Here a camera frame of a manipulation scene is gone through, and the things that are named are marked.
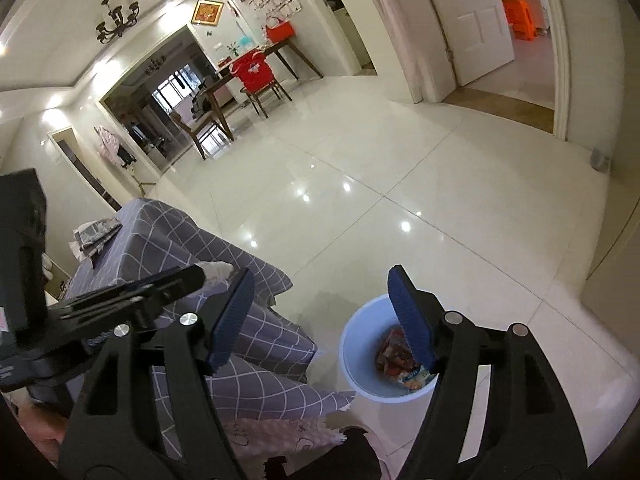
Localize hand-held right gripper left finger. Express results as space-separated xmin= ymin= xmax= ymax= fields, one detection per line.
xmin=57 ymin=267 xmax=257 ymax=480

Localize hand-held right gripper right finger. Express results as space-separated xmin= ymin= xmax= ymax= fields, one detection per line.
xmin=387 ymin=264 xmax=586 ymax=480

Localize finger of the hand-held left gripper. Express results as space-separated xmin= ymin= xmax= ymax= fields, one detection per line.
xmin=47 ymin=264 xmax=207 ymax=346

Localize red wrapper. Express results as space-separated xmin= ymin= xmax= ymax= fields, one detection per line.
xmin=375 ymin=327 xmax=418 ymax=373

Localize white tissue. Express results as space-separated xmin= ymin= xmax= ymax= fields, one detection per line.
xmin=192 ymin=260 xmax=233 ymax=286

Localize white plastic trash bin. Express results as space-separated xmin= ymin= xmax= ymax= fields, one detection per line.
xmin=339 ymin=294 xmax=441 ymax=403

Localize colourful snack wrapper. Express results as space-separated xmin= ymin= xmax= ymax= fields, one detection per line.
xmin=397 ymin=364 xmax=437 ymax=391

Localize person's left forearm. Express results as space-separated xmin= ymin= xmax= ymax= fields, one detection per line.
xmin=17 ymin=402 xmax=73 ymax=466

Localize purple checked tablecloth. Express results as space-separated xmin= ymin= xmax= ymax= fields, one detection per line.
xmin=65 ymin=199 xmax=356 ymax=461

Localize grey printed wrapper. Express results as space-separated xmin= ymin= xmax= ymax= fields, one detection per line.
xmin=75 ymin=217 xmax=123 ymax=256

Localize pink printed cloth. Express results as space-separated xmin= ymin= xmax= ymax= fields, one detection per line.
xmin=220 ymin=402 xmax=346 ymax=480

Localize hanging pink clothes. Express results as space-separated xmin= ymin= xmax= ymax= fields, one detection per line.
xmin=96 ymin=125 xmax=123 ymax=166

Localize wooden dining chair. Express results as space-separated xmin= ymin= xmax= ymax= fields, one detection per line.
xmin=170 ymin=110 xmax=223 ymax=161

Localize chair with red cover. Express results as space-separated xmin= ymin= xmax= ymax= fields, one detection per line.
xmin=230 ymin=50 xmax=293 ymax=118

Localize black chandelier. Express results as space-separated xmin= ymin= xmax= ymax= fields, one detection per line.
xmin=96 ymin=0 xmax=140 ymax=45

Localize wooden dining table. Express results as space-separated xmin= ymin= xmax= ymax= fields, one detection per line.
xmin=202 ymin=35 xmax=323 ymax=141

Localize red gift bag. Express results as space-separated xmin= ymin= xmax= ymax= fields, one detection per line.
xmin=265 ymin=16 xmax=296 ymax=43

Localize gold framed picture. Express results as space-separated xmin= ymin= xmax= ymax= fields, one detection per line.
xmin=191 ymin=0 xmax=223 ymax=26

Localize white panel door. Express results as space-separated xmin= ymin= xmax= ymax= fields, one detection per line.
xmin=417 ymin=0 xmax=516 ymax=88

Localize orange plastic stool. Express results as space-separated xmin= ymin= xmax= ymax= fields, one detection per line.
xmin=502 ymin=0 xmax=538 ymax=41

